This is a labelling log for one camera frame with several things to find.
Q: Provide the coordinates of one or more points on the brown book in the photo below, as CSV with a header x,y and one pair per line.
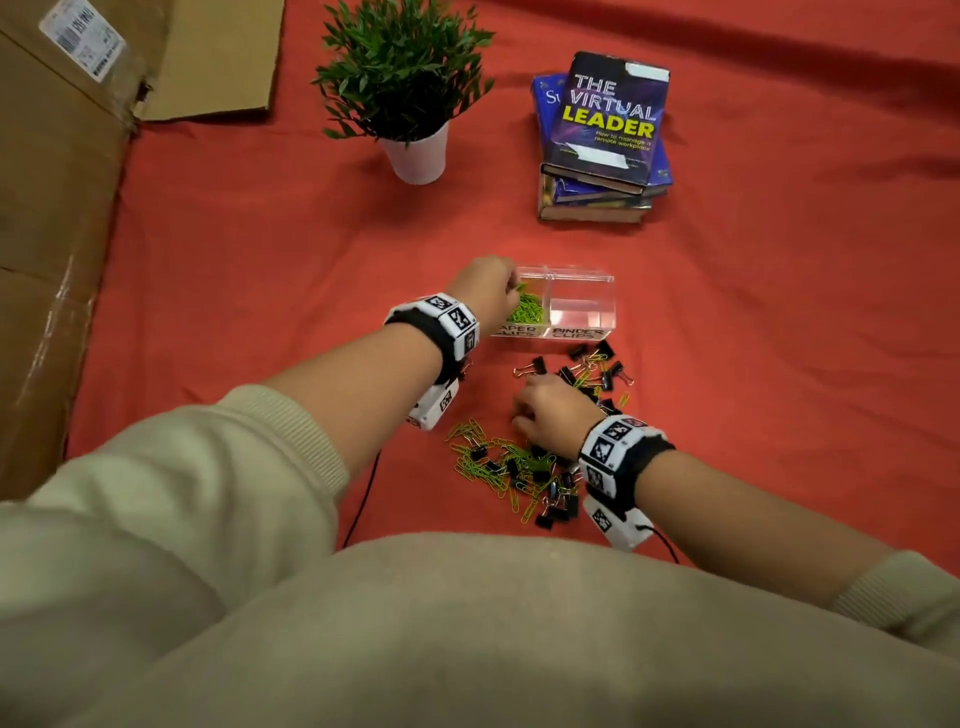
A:
x,y
592,212

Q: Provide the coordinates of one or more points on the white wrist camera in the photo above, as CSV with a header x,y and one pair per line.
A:
x,y
431,405
615,525

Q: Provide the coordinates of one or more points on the person's left forearm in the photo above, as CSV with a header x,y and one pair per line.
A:
x,y
360,390

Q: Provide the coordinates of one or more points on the blue book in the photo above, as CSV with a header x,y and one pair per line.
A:
x,y
544,101

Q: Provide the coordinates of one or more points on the pile of black binder clips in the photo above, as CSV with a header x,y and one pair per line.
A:
x,y
555,514

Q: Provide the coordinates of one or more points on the white shipping label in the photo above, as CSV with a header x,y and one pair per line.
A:
x,y
81,37

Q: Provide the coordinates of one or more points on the person's right forearm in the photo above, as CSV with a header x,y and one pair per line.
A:
x,y
750,517

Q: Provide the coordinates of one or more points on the red cloth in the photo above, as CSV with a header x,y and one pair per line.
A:
x,y
750,300

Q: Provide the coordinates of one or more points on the beige sweater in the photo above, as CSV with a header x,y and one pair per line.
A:
x,y
450,637

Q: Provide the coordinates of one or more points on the green plant in white pot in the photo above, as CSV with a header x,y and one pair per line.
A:
x,y
397,67

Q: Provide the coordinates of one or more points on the person's right hand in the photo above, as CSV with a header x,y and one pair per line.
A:
x,y
559,416

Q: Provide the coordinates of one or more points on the person's left hand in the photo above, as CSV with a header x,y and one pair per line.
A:
x,y
487,292

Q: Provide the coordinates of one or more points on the clear two-compartment plastic box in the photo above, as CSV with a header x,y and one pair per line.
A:
x,y
585,300

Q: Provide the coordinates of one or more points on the dark purple book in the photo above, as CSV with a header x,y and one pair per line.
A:
x,y
607,120

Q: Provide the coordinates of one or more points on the pile of green paper clips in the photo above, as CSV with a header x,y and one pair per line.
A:
x,y
517,454
529,309

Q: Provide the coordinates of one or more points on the brown cardboard box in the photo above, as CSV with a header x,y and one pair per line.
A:
x,y
52,225

